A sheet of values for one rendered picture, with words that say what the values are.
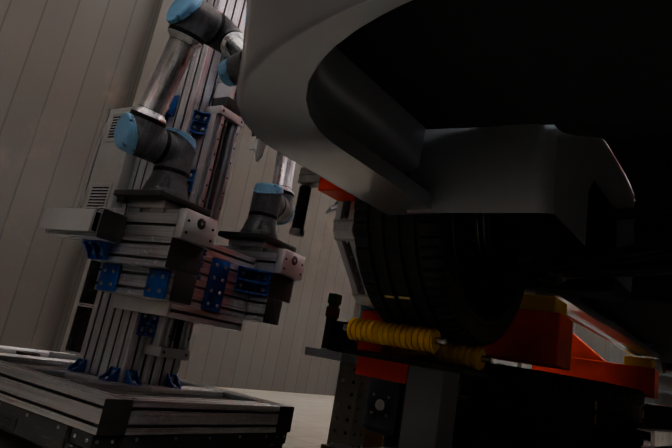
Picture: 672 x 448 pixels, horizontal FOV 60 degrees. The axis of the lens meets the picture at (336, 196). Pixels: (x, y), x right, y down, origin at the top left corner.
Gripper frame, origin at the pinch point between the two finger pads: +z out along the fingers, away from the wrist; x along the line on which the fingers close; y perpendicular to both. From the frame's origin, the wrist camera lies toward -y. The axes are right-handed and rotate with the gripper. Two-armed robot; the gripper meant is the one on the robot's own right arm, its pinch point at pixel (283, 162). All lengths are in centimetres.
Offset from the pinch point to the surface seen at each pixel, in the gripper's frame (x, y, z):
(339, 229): -10.7, -5.3, 18.6
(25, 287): -12, 293, 6
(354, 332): -15.0, -0.7, 44.8
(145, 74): -97, 274, -142
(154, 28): -106, 269, -178
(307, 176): -19.3, 14.2, -0.1
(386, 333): -16.9, -10.1, 45.8
